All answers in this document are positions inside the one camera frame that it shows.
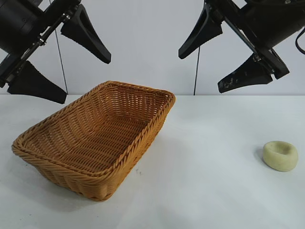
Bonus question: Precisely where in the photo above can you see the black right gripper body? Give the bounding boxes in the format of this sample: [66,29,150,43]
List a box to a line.
[205,0,305,80]

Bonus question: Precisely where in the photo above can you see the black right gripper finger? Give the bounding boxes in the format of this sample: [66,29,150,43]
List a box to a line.
[178,4,224,60]
[217,53,274,94]

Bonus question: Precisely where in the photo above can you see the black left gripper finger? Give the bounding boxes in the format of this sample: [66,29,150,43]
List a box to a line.
[6,60,67,104]
[60,4,112,64]

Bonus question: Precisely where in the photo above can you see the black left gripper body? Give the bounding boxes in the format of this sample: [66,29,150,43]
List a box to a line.
[0,0,82,88]

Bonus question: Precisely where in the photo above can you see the brown woven wicker basket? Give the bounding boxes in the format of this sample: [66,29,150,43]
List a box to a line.
[11,80,176,200]

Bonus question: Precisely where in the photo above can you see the pale yellow egg yolk pastry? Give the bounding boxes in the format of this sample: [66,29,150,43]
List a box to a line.
[263,140,299,172]

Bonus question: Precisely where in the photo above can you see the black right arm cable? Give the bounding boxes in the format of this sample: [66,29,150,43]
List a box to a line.
[295,31,305,54]

